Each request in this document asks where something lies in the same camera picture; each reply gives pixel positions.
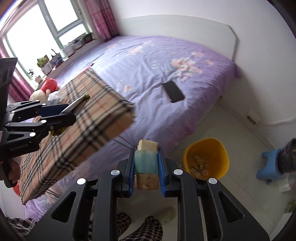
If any bushy plant printed white pot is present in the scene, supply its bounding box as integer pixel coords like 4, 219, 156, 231
36, 56, 54, 75

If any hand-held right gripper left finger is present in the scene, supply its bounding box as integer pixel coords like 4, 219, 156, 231
27, 148, 136, 241

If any large dark potted plant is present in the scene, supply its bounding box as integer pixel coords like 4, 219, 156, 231
277, 138, 296, 174

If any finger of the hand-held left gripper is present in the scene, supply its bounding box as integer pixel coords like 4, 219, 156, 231
6, 101, 75, 121
0, 113, 77, 143

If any small leafy plant white pot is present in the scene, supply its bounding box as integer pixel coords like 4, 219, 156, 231
28, 67, 43, 84

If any red and cream plush toy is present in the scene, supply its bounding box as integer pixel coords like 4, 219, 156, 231
29, 77, 61, 102

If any plain white plant pot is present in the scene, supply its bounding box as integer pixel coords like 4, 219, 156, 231
61, 44, 75, 58

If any pink curtain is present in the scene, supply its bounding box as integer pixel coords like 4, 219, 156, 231
84, 0, 121, 41
0, 44, 35, 99

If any bed with purple floral sheet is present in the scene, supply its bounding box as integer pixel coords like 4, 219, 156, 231
11, 35, 242, 219

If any person's right leg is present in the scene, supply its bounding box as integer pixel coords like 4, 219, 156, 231
121, 215, 163, 241

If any white bed side panel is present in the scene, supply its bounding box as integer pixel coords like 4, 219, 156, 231
117, 15, 240, 63

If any white foam box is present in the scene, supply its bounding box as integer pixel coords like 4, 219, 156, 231
277, 177, 294, 193

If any person's left hand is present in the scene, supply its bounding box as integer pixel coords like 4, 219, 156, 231
11, 160, 22, 194

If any teal and beige sponge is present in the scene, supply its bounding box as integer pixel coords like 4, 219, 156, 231
135, 139, 160, 190

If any green framed window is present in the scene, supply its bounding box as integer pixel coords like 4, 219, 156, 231
0, 0, 93, 81

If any grey slipper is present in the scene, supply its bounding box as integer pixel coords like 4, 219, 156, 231
136, 207, 176, 229

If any yellow plastic bin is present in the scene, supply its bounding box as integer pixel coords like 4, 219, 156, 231
182, 138, 230, 179

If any green snack packet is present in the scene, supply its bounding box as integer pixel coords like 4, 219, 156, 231
50, 93, 90, 138

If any blue plastic stool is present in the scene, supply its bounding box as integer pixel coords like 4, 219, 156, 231
257, 151, 288, 184

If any black smartphone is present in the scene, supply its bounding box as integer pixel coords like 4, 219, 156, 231
161, 81, 185, 103

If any white baseboard socket box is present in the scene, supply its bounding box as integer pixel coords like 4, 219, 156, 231
246, 111, 262, 125

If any plaid cloth covered table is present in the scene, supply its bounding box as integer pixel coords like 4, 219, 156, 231
18, 67, 136, 205

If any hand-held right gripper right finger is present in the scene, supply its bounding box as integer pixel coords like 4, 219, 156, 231
157, 147, 270, 241

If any large blue white plant pot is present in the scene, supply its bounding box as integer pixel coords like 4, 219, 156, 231
50, 47, 63, 67

